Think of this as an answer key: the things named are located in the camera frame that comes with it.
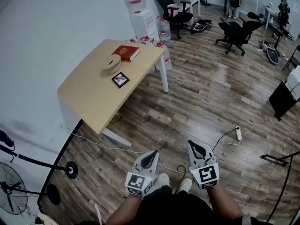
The black reclined office chair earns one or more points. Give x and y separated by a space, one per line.
236 32

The white side table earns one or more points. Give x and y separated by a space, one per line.
269 10

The round light wooden table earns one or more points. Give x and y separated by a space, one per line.
45 220

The person's left forearm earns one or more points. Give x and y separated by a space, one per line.
123 210

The red hardcover book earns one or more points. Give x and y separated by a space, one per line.
125 52

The white boxes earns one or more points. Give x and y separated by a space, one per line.
294 81

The white water dispenser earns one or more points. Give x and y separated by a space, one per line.
144 24

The black floor fan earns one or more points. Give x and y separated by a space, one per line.
11 189

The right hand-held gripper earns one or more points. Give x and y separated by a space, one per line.
207 174

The black high-back office chair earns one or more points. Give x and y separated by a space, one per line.
171 13

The tall clear red-label water jug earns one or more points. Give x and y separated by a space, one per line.
164 29

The round wooden box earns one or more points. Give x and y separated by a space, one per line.
112 65

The person's black clothing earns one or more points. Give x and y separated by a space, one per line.
173 207

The person's right forearm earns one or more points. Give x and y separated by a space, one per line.
226 201

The pink bag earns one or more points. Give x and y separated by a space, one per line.
173 9

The black oval board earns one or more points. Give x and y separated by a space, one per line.
272 54

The black framed photo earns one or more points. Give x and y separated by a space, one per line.
120 79

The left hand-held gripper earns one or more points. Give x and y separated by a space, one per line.
137 184

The black panel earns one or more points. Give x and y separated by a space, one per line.
281 102

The person's right white shoe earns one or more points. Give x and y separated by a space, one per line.
185 184

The white power strip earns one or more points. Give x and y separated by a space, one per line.
238 133

